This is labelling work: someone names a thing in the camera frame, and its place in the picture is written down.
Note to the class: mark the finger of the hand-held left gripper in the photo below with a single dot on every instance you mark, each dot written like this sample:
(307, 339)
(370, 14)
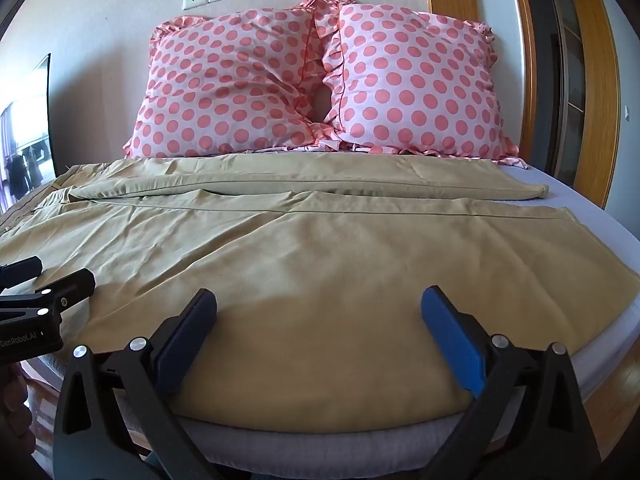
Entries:
(70, 287)
(22, 266)

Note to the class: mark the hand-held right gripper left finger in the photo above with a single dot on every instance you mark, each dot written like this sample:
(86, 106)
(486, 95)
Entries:
(182, 345)

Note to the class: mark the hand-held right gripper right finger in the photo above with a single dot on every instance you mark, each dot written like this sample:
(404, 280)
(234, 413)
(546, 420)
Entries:
(452, 345)

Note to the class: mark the tan bed sheet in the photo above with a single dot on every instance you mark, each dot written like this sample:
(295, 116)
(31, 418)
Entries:
(280, 265)

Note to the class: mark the person's left hand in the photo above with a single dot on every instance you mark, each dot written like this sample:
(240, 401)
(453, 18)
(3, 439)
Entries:
(12, 412)

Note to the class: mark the bed with grey sheet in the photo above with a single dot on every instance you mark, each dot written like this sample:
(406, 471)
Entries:
(565, 240)

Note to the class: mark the pink polka dot pillow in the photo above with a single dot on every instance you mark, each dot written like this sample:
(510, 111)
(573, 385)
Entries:
(225, 80)
(415, 80)

